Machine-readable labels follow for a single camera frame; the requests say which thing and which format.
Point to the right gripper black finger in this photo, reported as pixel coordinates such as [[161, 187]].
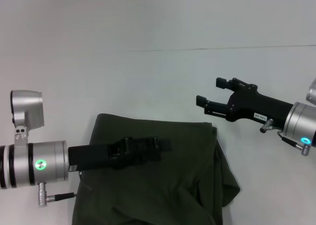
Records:
[[212, 106], [228, 84]]

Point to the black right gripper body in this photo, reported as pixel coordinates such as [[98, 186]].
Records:
[[261, 106]]

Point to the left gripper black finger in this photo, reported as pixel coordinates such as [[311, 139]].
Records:
[[150, 144], [140, 159]]

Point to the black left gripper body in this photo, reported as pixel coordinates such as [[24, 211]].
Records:
[[93, 157]]

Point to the dark green FREE T-shirt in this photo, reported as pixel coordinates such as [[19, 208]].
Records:
[[160, 173]]

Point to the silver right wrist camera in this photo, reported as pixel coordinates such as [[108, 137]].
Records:
[[312, 91]]

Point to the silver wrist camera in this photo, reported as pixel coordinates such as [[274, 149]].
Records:
[[312, 91], [27, 111]]

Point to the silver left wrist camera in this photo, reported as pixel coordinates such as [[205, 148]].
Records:
[[27, 111]]

